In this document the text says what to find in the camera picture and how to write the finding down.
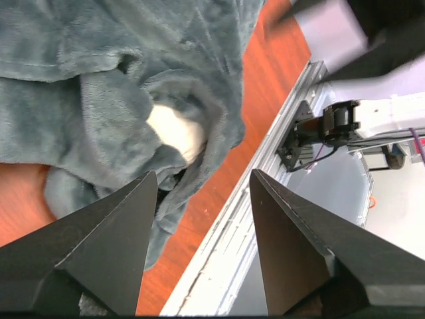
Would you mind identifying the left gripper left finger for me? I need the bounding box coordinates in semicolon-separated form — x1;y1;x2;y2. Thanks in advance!
1;172;157;316

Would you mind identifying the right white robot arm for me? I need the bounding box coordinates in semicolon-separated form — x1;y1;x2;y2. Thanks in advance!
284;1;424;149

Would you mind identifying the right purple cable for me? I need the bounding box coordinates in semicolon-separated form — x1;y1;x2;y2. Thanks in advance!
305;128;425;172

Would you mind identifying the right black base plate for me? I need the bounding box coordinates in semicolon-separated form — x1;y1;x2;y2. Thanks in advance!
276;100;313;172

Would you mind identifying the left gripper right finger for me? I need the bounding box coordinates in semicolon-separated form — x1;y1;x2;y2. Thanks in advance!
250;169;424;316

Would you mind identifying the aluminium rail frame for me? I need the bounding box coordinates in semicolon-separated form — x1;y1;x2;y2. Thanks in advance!
159;60;376;316

